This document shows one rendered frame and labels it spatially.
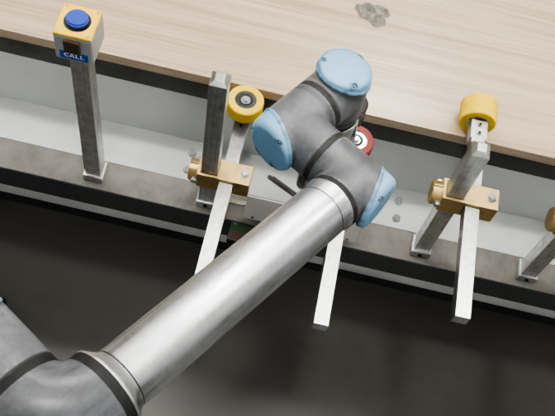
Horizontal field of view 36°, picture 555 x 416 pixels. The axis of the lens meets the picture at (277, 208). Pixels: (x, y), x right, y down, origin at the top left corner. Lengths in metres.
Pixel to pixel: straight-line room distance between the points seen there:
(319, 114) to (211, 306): 0.38
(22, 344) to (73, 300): 1.58
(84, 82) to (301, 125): 0.53
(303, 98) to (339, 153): 0.11
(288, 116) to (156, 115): 0.83
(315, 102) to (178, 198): 0.71
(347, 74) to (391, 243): 0.70
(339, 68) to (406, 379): 1.44
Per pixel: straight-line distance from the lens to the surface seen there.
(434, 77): 1.99
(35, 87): 2.14
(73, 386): 0.99
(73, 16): 1.54
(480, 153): 1.61
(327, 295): 1.69
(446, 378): 2.64
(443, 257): 1.98
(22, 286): 2.63
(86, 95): 1.69
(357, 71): 1.35
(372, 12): 2.05
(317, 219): 1.18
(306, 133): 1.27
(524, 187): 2.09
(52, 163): 2.00
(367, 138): 1.83
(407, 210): 2.10
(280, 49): 1.94
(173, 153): 2.09
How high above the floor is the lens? 2.39
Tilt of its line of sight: 60 degrees down
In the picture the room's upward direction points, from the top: 15 degrees clockwise
